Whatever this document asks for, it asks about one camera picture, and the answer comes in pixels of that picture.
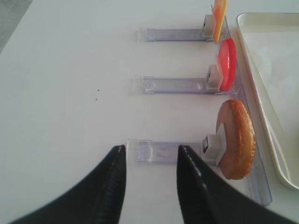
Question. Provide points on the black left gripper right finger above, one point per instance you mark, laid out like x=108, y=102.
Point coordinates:
x=205, y=198

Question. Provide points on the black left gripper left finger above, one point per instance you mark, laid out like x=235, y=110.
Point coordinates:
x=97, y=199

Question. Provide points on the upright red tomato slice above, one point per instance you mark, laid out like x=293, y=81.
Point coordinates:
x=226, y=59

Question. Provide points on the upright yellow cheese slice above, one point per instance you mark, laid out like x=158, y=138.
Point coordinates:
x=218, y=11

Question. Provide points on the white pusher block bottom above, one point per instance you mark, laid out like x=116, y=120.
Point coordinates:
x=214, y=146

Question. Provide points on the white pusher block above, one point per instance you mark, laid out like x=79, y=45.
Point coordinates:
x=214, y=146
x=210, y=28
x=214, y=78

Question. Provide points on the upright bun in left rack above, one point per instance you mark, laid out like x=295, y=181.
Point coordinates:
x=237, y=160

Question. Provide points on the left clear acrylic food rack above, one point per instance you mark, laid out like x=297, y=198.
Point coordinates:
x=255, y=184

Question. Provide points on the white pusher block middle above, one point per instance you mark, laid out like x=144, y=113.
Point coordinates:
x=214, y=78

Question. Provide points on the white pusher block top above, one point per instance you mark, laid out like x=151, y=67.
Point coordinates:
x=210, y=28

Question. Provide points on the cream plastic serving tray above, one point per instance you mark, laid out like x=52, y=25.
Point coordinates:
x=270, y=45

